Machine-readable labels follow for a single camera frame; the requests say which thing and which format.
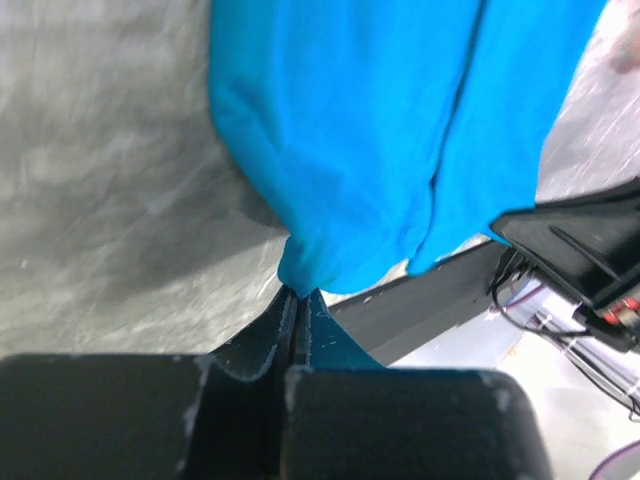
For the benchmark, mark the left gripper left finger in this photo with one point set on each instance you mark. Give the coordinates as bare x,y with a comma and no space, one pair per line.
249,355

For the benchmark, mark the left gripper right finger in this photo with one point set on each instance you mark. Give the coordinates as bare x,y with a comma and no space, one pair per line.
323,344

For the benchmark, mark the blue t shirt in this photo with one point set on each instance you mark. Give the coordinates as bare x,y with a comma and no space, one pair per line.
388,132

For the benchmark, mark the black base beam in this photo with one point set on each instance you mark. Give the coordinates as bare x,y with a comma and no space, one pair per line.
586,249

